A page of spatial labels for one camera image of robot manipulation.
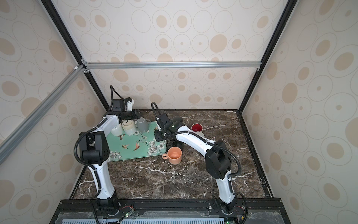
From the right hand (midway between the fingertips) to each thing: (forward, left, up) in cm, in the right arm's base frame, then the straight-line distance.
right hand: (157, 136), depth 86 cm
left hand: (+21, +12, +3) cm, 25 cm away
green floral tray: (+3, +13, -14) cm, 19 cm away
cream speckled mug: (+12, +22, -5) cm, 26 cm away
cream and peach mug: (-7, -10, -13) cm, 17 cm away
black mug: (+2, -12, -12) cm, 18 cm away
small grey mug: (+15, +13, -6) cm, 21 cm away
